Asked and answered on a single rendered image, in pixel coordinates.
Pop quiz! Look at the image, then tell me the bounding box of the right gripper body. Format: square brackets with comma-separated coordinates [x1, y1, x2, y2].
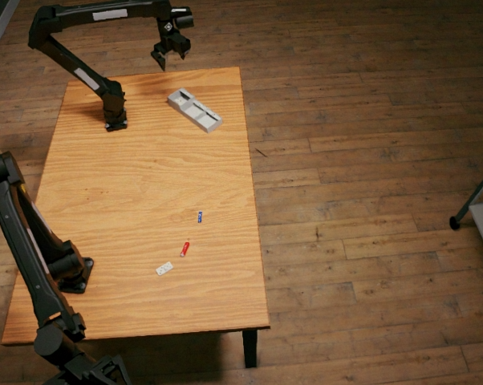
[79, 353, 116, 385]

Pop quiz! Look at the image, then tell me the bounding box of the grey rack of bins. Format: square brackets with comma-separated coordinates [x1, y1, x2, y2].
[168, 87, 223, 134]

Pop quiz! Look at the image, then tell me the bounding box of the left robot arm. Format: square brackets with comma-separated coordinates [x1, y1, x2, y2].
[28, 0, 194, 132]

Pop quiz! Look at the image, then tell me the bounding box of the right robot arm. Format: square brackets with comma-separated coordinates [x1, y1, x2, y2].
[0, 151, 94, 385]

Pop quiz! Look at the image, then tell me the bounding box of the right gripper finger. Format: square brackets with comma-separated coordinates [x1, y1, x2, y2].
[91, 355, 132, 385]

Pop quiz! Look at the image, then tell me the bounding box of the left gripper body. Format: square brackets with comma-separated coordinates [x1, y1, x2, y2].
[150, 32, 177, 59]

